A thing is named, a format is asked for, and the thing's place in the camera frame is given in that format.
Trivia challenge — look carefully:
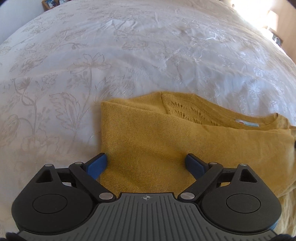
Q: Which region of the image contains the mustard yellow knit sweater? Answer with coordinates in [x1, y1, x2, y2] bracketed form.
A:
[100, 92, 295, 235]

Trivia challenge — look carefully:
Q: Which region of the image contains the white floral bedspread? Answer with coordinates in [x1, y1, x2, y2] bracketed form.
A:
[1, 1, 295, 235]

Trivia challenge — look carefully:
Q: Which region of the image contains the wooden picture frame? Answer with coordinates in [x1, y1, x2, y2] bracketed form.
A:
[42, 0, 60, 11]

